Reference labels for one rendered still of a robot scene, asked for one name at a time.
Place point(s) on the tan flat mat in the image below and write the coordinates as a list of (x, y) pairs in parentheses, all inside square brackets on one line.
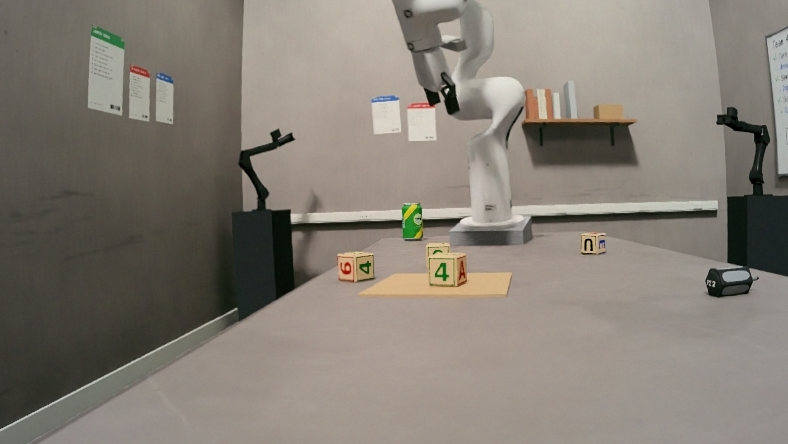
[(416, 285)]

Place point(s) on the green drink can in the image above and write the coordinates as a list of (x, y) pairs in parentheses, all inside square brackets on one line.
[(412, 222)]

